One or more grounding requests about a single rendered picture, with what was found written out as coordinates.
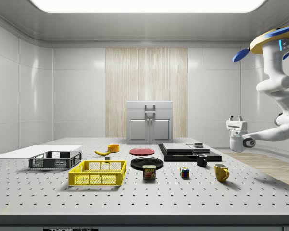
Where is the dark grey basket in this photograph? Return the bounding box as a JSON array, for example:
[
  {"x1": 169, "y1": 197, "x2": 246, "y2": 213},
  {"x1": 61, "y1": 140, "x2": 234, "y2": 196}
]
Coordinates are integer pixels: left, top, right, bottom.
[{"x1": 28, "y1": 151, "x2": 83, "y2": 171}]

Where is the black stove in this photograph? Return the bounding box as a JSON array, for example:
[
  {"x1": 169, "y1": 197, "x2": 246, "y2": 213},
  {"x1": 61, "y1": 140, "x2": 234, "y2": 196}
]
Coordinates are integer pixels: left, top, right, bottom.
[{"x1": 158, "y1": 142, "x2": 223, "y2": 162}]

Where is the banana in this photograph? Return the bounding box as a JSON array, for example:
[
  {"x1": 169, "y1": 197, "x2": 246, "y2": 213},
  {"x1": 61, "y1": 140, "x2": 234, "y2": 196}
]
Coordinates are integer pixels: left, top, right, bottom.
[{"x1": 94, "y1": 149, "x2": 113, "y2": 157}]

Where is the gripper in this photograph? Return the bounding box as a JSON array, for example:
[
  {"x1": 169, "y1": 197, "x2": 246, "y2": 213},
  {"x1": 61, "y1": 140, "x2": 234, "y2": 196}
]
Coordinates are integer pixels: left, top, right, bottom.
[{"x1": 225, "y1": 115, "x2": 248, "y2": 136}]

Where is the red plate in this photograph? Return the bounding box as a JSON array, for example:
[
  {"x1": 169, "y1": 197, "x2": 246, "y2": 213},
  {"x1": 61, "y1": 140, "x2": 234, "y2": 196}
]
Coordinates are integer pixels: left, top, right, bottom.
[{"x1": 129, "y1": 147, "x2": 155, "y2": 156}]

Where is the white cabinet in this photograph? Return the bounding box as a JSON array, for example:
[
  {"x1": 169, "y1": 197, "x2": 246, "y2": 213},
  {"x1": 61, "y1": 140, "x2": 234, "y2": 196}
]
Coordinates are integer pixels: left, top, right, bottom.
[{"x1": 126, "y1": 100, "x2": 174, "y2": 145}]

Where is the yellow basket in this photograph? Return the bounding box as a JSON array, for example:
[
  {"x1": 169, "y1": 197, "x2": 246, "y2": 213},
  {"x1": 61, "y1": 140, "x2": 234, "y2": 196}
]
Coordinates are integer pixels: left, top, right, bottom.
[{"x1": 68, "y1": 160, "x2": 127, "y2": 187}]

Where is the yellow mug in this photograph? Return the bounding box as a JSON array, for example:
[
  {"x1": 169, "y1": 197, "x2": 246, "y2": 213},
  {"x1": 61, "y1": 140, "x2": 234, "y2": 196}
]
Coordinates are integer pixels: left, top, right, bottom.
[{"x1": 213, "y1": 163, "x2": 230, "y2": 182}]

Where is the black mug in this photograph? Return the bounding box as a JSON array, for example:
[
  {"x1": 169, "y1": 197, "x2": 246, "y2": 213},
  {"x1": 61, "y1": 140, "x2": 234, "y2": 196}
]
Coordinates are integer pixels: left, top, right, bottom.
[{"x1": 196, "y1": 154, "x2": 208, "y2": 167}]

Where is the black plate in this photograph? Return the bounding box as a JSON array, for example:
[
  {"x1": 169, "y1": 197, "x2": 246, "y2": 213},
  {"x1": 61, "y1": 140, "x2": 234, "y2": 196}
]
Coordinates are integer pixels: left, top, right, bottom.
[{"x1": 130, "y1": 156, "x2": 165, "y2": 170}]

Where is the white board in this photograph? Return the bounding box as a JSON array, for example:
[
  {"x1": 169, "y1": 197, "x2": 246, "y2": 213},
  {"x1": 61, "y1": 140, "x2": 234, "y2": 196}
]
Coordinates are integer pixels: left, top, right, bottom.
[{"x1": 0, "y1": 145, "x2": 83, "y2": 159}]

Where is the flat-sided can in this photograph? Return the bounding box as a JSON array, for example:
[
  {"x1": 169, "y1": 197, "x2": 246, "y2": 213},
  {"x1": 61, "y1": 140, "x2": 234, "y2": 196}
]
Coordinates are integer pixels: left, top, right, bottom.
[{"x1": 142, "y1": 165, "x2": 157, "y2": 180}]

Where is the puzzle cube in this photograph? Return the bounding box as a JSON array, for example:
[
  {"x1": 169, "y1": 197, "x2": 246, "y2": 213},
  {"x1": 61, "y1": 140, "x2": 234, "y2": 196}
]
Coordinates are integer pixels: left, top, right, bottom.
[{"x1": 179, "y1": 167, "x2": 191, "y2": 179}]

